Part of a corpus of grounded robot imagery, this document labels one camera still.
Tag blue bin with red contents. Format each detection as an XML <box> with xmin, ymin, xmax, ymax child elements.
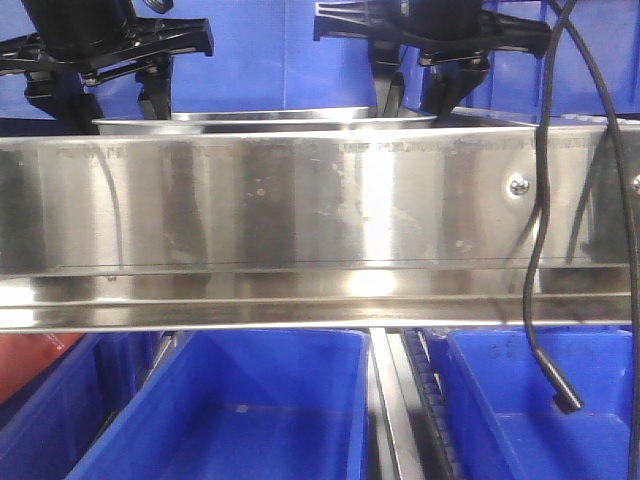
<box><xmin>1</xmin><ymin>332</ymin><xmax>162</xmax><ymax>479</ymax></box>

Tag blue bin lower centre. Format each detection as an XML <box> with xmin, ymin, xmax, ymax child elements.
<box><xmin>71</xmin><ymin>330</ymin><xmax>369</xmax><ymax>479</ymax></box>

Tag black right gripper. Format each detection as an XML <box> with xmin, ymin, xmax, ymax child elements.
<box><xmin>313</xmin><ymin>1</ymin><xmax>552</xmax><ymax>120</ymax></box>

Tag small shiny steel tray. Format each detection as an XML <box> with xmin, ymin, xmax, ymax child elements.
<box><xmin>94</xmin><ymin>106</ymin><xmax>435</xmax><ymax>135</ymax></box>

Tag roller track rail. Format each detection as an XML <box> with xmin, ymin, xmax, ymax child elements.
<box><xmin>367</xmin><ymin>328</ymin><xmax>464</xmax><ymax>479</ymax></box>

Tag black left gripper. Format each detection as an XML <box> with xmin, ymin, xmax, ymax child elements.
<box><xmin>1</xmin><ymin>1</ymin><xmax>214</xmax><ymax>134</ymax></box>

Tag red item in bin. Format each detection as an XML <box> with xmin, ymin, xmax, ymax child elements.
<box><xmin>0</xmin><ymin>333</ymin><xmax>84</xmax><ymax>404</ymax></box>

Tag blue bin lower right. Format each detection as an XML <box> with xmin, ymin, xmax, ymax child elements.
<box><xmin>434</xmin><ymin>327</ymin><xmax>632</xmax><ymax>479</ymax></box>

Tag black hanging cable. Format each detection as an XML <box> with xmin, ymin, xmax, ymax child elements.
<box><xmin>522</xmin><ymin>0</ymin><xmax>629</xmax><ymax>414</ymax></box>

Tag large blue crate upper left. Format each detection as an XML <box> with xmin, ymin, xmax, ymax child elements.
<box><xmin>0</xmin><ymin>0</ymin><xmax>426</xmax><ymax>121</ymax></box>

